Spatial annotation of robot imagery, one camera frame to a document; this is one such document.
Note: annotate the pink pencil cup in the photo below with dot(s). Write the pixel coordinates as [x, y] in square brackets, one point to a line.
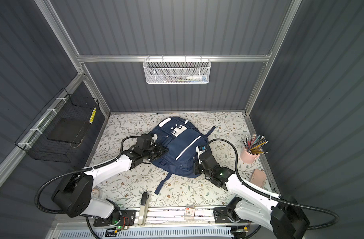
[248, 157]

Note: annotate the bundle of coloured pencils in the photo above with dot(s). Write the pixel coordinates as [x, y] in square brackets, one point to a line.
[254, 144]

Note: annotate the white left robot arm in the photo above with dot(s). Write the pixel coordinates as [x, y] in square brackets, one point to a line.
[74, 195]

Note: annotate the white wire mesh basket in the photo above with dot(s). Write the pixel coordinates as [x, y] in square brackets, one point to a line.
[177, 71]

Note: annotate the small clear staples box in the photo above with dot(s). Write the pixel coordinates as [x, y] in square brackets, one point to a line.
[189, 214]

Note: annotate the black wire wall basket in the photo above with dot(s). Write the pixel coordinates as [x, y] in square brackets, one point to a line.
[58, 135]

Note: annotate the roll of clear tape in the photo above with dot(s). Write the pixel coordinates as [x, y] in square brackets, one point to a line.
[98, 192]

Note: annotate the pink pencil case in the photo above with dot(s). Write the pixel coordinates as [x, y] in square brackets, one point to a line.
[258, 178]

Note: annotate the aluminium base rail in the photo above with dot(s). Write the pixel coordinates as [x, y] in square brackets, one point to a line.
[171, 216]

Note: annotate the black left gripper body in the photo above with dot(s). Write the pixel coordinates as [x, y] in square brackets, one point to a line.
[155, 152]

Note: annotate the navy blue student backpack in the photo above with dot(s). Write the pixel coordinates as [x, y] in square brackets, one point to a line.
[181, 138]

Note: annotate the black and cream stapler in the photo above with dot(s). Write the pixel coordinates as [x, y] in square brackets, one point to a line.
[144, 205]

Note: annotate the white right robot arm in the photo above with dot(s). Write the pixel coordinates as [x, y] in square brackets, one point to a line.
[252, 203]

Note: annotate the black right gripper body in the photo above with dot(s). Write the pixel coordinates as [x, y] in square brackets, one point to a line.
[198, 168]

